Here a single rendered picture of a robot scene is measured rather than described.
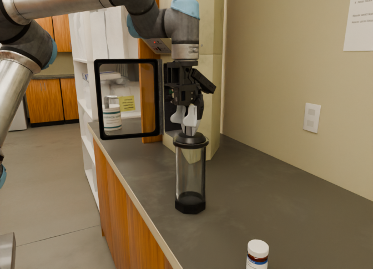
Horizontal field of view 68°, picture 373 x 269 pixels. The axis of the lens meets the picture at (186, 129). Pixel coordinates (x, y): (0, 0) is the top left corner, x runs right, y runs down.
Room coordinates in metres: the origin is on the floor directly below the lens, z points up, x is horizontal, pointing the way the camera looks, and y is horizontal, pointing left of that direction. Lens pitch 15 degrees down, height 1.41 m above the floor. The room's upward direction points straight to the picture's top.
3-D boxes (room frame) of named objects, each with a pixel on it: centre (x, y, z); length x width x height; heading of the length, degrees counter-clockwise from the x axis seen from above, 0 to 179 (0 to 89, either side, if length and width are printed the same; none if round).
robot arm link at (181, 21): (0.79, 0.01, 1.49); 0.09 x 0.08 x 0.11; 74
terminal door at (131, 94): (1.38, 0.29, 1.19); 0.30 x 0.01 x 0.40; 107
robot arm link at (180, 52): (0.78, 0.00, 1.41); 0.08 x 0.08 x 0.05
